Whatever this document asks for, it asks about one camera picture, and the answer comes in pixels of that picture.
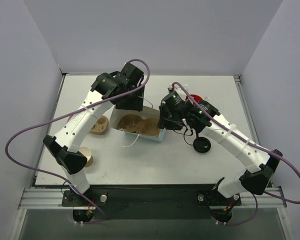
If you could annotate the red straw holder cup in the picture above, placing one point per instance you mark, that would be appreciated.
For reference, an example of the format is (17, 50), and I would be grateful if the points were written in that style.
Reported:
(197, 98)

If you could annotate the brown cardboard cup carrier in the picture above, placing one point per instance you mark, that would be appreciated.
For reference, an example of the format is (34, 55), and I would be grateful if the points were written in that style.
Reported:
(100, 127)

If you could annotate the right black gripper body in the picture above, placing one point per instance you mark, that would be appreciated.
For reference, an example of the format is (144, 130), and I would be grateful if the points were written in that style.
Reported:
(168, 120)

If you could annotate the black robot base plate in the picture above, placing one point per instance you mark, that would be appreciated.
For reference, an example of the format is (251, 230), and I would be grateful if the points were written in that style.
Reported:
(150, 202)

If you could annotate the light blue paper bag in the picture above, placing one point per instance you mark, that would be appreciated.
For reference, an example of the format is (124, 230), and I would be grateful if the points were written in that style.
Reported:
(148, 111)

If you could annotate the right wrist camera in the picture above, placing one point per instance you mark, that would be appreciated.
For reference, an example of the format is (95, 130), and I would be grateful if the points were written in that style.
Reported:
(179, 90)

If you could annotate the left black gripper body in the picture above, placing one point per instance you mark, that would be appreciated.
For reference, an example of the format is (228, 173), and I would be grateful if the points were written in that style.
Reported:
(129, 101)

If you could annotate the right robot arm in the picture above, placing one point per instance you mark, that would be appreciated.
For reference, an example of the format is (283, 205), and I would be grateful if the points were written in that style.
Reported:
(204, 118)

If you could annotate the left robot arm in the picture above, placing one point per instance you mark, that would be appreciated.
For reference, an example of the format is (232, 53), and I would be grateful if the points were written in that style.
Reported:
(107, 90)

